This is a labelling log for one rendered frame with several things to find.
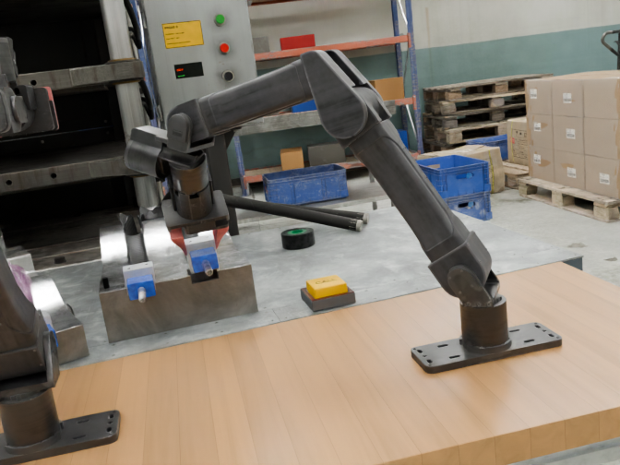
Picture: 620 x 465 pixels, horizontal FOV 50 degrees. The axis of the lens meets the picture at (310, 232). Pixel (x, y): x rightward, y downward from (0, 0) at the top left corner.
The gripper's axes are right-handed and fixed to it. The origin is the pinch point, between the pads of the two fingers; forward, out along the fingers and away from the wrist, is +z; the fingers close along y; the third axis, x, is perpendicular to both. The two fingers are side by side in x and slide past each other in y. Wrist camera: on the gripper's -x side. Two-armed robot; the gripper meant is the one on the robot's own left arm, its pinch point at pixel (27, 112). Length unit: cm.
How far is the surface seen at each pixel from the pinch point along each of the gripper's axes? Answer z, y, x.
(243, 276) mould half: -5.3, -30.5, 32.6
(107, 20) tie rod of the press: 67, -11, -22
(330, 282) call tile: -7, -45, 36
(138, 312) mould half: -6.5, -12.1, 35.2
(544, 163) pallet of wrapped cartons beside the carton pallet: 354, -301, 82
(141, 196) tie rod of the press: 68, -11, 25
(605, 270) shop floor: 183, -232, 115
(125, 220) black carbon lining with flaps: 29.1, -9.5, 24.7
